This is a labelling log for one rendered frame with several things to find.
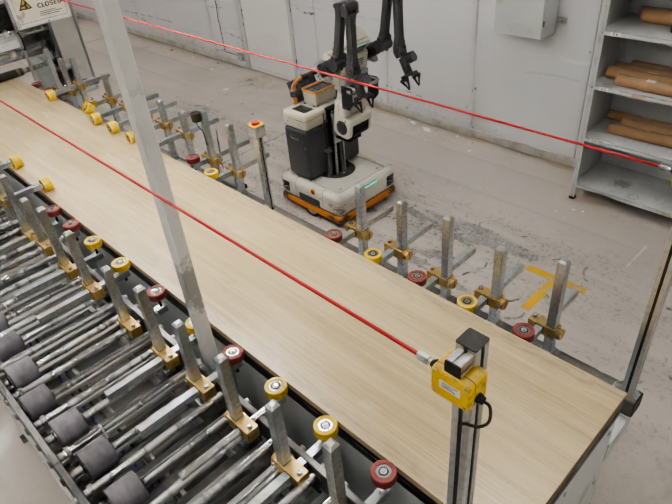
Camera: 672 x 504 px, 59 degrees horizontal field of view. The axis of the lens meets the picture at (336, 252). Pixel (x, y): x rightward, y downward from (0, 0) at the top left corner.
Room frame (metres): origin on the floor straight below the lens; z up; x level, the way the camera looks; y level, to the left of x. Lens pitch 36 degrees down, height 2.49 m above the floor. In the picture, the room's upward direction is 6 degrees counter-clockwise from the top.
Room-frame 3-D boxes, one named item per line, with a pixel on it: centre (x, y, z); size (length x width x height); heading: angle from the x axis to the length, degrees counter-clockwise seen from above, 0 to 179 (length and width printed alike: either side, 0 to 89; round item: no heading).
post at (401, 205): (2.18, -0.30, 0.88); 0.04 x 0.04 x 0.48; 42
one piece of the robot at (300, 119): (4.14, -0.01, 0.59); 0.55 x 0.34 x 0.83; 131
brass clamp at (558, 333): (1.64, -0.79, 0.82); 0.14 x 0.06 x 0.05; 42
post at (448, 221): (1.99, -0.47, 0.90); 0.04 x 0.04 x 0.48; 42
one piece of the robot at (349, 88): (3.85, -0.26, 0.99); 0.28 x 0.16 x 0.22; 131
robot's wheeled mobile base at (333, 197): (4.07, -0.07, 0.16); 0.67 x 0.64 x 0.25; 41
